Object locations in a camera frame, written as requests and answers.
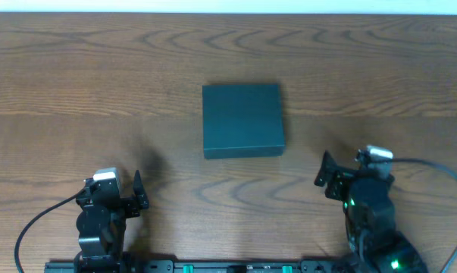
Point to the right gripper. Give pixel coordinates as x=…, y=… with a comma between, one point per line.
x=342, y=178

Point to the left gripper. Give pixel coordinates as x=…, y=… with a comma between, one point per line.
x=119, y=204

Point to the dark green gift box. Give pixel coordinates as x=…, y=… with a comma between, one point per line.
x=242, y=121

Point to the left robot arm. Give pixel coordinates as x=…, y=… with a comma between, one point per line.
x=103, y=222

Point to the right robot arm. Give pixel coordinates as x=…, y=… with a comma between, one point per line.
x=370, y=216

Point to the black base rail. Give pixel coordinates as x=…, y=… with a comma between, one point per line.
x=168, y=266

